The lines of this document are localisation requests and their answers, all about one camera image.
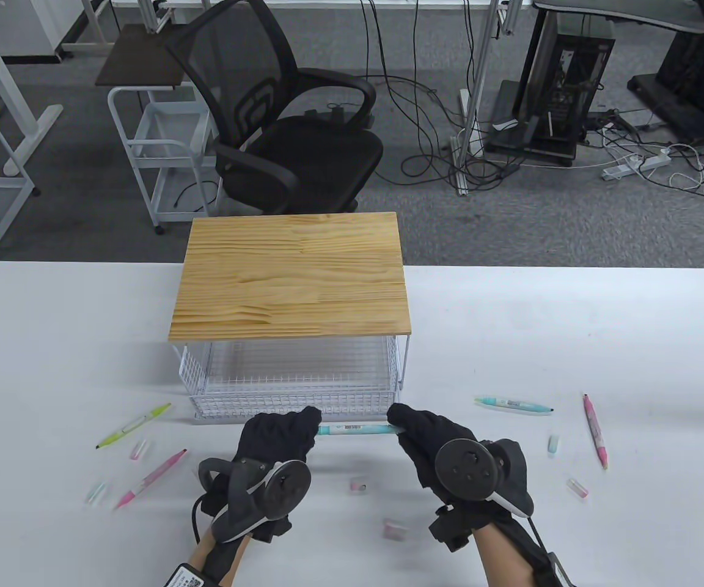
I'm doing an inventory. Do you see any person's left hand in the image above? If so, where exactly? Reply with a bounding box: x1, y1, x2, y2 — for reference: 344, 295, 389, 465
201, 405, 323, 572

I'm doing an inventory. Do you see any person's right hand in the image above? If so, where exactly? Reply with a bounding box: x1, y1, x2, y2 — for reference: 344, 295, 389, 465
387, 402, 535, 551

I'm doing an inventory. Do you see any white wire basket drawer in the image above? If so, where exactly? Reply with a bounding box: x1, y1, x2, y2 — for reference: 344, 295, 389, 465
179, 338, 403, 424

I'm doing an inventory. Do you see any teal double-ended highlighter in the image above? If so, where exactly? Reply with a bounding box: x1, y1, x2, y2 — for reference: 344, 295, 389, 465
473, 396, 554, 415
317, 422, 402, 436

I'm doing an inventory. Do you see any pink double-ended highlighter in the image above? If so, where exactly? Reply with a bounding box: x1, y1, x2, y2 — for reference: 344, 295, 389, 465
583, 394, 609, 470
114, 448, 189, 509

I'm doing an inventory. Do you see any green double-ended highlighter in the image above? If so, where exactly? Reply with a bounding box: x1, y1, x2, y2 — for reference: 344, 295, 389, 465
95, 402, 172, 450

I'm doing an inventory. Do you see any person's right forearm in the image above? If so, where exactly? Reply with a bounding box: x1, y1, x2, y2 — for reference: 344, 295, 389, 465
474, 520, 548, 587

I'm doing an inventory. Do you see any person's left forearm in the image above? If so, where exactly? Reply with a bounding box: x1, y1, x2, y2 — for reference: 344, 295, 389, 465
172, 526, 252, 587

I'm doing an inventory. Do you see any black grey tracker controller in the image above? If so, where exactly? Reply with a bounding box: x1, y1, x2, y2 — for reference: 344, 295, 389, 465
435, 439, 536, 522
198, 457, 312, 545

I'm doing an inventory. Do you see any black mesh office chair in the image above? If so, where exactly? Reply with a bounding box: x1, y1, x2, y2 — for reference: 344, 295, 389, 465
164, 0, 384, 216

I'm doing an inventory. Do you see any white metal cart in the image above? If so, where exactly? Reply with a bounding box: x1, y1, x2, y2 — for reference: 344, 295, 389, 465
108, 86, 221, 236

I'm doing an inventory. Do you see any white power strip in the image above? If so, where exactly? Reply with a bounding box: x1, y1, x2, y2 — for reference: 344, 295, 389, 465
601, 153, 672, 181

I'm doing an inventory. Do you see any black computer tower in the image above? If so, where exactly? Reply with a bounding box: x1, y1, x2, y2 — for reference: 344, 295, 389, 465
529, 32, 617, 149

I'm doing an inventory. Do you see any brown side table top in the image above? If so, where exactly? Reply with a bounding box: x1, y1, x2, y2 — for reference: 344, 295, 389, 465
95, 24, 197, 87

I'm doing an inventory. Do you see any black equipment stand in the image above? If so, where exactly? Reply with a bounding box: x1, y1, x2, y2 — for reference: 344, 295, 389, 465
627, 0, 704, 144

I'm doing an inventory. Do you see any grey desk top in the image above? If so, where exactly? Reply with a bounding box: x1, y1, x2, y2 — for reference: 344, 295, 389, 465
532, 0, 704, 34

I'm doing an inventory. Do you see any white cabinet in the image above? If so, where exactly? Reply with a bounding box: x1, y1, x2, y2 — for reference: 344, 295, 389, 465
0, 0, 65, 62

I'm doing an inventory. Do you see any wooden top wire rack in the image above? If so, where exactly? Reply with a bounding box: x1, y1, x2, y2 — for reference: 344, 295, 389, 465
169, 212, 413, 392

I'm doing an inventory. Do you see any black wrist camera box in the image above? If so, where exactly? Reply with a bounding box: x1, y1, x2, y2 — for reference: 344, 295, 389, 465
164, 564, 212, 587
534, 550, 574, 587

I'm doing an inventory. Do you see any aluminium profile post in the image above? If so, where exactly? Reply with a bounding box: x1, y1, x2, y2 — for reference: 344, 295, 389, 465
453, 0, 508, 196

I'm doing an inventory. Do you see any tangle of black floor cables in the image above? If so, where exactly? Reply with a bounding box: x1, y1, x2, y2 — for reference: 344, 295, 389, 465
358, 0, 704, 209

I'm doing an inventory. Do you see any aluminium desk frame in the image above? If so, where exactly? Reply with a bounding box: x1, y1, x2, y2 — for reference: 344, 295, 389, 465
62, 0, 172, 53

